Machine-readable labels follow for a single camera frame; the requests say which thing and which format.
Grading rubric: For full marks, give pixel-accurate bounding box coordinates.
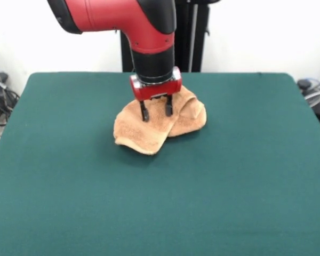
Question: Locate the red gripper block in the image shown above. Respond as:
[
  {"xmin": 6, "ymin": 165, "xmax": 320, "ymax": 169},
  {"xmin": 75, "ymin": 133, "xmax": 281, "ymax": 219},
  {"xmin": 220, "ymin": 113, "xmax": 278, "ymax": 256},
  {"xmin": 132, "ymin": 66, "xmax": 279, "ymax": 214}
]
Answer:
[{"xmin": 130, "ymin": 66, "xmax": 181, "ymax": 123}]

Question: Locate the black metal stand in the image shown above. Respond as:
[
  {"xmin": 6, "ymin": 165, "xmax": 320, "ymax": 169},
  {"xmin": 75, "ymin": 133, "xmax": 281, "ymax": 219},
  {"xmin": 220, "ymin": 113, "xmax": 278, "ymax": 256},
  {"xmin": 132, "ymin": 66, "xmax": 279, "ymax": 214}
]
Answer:
[{"xmin": 119, "ymin": 0, "xmax": 212, "ymax": 73}]

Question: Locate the tan terry towel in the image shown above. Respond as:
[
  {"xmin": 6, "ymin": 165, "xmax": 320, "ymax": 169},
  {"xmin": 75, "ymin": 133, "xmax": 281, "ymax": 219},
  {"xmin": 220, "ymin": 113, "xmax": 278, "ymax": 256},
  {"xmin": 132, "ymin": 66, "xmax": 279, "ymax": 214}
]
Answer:
[{"xmin": 113, "ymin": 85, "xmax": 207, "ymax": 155}]

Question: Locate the dark green table cloth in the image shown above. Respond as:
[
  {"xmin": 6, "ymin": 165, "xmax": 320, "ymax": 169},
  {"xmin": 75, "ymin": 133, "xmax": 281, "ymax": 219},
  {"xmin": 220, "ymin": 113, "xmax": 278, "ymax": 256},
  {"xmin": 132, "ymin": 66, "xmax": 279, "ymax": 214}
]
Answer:
[{"xmin": 0, "ymin": 71, "xmax": 320, "ymax": 256}]

